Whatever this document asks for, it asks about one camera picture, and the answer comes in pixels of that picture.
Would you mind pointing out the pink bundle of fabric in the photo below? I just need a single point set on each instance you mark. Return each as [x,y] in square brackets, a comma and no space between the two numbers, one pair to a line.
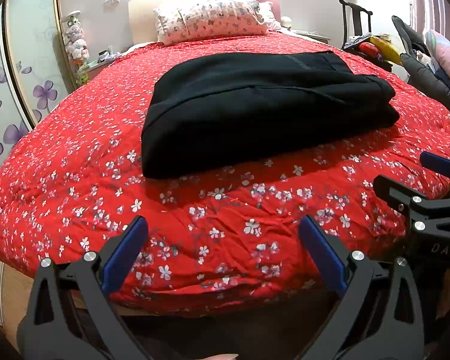
[439,48]

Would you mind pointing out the clothes pile on chair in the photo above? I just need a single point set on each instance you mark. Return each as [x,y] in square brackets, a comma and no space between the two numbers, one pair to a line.
[376,49]

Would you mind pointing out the floral sliding wardrobe door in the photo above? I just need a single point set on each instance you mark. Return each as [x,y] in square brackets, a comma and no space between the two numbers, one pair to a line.
[15,101]

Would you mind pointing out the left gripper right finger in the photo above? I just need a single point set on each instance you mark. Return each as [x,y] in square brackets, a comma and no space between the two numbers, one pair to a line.
[378,314]

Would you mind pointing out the red floral bedspread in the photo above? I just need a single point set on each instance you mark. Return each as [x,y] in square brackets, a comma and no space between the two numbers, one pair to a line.
[220,240]

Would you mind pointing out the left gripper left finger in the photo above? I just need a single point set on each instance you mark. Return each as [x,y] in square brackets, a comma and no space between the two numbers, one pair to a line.
[52,329]

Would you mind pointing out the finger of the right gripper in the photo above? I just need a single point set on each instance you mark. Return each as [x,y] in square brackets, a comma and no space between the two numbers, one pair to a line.
[405,198]
[435,163]

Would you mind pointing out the beige headboard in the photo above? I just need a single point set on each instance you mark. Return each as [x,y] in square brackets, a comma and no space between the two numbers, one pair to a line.
[146,15]

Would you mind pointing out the floral white pillow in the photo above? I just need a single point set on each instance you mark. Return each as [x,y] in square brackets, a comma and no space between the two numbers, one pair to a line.
[214,19]

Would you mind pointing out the black pants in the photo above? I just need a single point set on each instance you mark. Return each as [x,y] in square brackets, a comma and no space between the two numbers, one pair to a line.
[226,109]

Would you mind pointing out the dark grey padded jacket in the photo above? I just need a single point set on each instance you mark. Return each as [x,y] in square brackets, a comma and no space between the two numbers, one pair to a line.
[421,76]

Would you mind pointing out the plush toy stack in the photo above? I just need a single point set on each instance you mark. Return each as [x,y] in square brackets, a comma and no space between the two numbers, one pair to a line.
[76,47]

